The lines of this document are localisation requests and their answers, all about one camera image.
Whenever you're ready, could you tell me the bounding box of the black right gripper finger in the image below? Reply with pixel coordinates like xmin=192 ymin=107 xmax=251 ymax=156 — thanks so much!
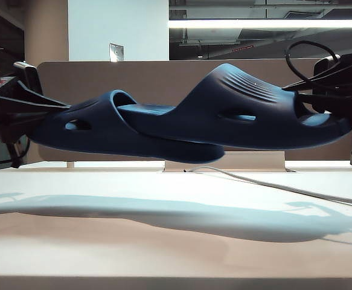
xmin=283 ymin=56 xmax=352 ymax=92
xmin=297 ymin=93 xmax=352 ymax=125

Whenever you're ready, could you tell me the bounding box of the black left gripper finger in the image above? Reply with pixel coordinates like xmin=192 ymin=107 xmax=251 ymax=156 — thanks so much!
xmin=0 ymin=102 xmax=55 ymax=134
xmin=0 ymin=80 xmax=71 ymax=111

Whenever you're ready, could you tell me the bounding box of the blue slipper with smooth strap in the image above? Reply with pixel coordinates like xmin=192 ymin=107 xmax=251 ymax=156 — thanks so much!
xmin=27 ymin=89 xmax=225 ymax=166

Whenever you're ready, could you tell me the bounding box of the blue slipper with ribbed strap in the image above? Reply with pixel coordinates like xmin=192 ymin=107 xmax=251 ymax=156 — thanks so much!
xmin=117 ymin=63 xmax=352 ymax=151

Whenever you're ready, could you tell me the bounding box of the dark glass door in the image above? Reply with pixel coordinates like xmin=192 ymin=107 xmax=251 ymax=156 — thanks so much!
xmin=0 ymin=0 xmax=28 ymax=173

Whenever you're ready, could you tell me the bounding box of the white ceiling light strip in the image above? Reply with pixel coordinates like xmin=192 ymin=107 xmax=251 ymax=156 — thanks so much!
xmin=168 ymin=19 xmax=352 ymax=30

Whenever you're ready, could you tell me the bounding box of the brown desk partition panel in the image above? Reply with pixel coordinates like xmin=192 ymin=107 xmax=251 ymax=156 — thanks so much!
xmin=36 ymin=60 xmax=352 ymax=163

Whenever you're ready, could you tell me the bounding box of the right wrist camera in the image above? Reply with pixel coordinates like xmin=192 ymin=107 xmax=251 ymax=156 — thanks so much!
xmin=313 ymin=55 xmax=342 ymax=80

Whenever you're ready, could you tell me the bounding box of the grey cable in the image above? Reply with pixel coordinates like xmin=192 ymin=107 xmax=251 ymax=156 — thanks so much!
xmin=183 ymin=166 xmax=352 ymax=208

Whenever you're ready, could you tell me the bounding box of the metal wall plate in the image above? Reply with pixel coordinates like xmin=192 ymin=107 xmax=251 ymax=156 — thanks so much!
xmin=109 ymin=43 xmax=125 ymax=63

